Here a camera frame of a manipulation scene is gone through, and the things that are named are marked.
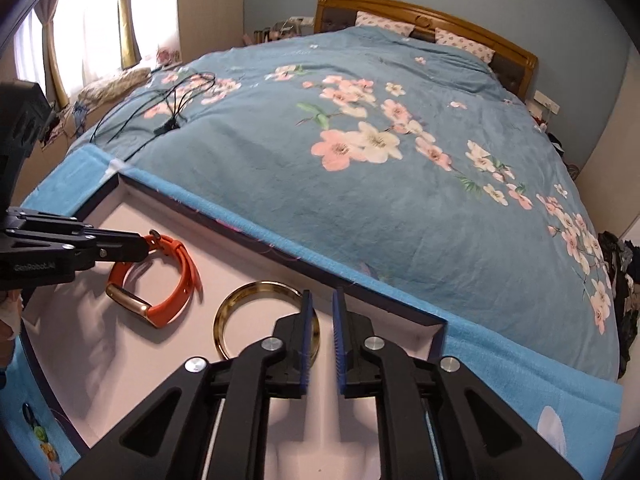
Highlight left hand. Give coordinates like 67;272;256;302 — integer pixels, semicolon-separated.
0;290;23;366

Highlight bedside clutter items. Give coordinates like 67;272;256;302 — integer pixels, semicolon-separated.
242;16;314;47

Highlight crumpled clothes on sill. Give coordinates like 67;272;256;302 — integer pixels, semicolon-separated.
75;67;151;110

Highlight grey and yellow curtain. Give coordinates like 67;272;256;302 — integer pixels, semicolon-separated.
117;0;141;70

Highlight black cable bundle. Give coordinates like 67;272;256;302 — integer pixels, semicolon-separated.
88;71;217;164

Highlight orange smart watch band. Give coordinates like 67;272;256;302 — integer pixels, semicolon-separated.
105;230;203;330

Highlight right polka dot pillow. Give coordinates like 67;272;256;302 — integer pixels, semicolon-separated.
435;27;495;64

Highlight light blue floral towel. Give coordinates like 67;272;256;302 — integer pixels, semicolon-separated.
23;146;623;479

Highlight white wall socket right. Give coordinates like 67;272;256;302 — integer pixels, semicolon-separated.
534;90;560;115

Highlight pile of dark clothes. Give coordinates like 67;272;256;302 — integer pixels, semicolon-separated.
598;231;639;378

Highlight left polka dot pillow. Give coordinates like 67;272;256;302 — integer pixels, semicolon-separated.
355;11;414;38

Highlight polka dot pillow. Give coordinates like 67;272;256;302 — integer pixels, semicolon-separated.
435;27;495;64
355;11;414;38

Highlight blue floral duvet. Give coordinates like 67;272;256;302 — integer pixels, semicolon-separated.
79;27;620;380

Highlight wooden bed headboard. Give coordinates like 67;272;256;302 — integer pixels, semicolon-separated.
314;0;538;101

